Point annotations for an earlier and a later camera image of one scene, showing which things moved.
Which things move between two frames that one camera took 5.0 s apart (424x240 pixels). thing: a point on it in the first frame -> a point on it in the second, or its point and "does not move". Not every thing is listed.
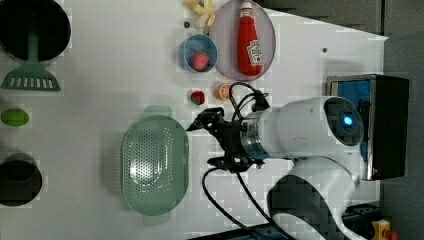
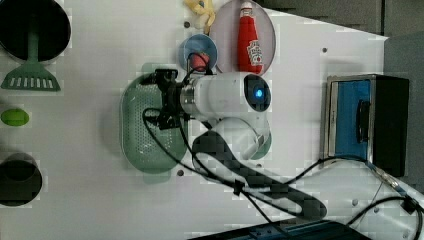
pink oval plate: (224, 38) does not move
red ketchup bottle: (249, 48) does not move
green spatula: (32, 75) does not move
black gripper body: (228, 134) -> (172, 116)
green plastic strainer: (155, 165) -> (144, 146)
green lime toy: (15, 117) does not move
